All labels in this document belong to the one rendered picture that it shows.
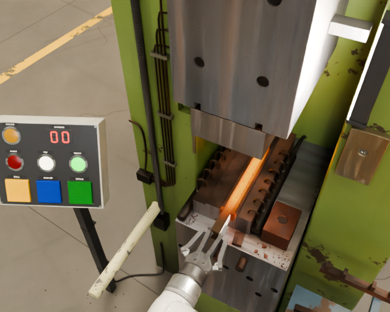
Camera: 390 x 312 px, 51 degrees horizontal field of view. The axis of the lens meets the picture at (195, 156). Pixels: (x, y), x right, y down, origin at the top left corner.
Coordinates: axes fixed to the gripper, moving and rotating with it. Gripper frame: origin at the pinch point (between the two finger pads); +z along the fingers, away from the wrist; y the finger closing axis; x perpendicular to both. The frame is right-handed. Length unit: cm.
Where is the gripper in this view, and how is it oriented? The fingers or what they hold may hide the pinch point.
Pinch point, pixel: (221, 224)
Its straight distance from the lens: 122.9
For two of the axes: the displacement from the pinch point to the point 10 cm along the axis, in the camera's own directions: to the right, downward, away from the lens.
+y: 8.8, 3.4, -3.2
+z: 4.7, -6.6, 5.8
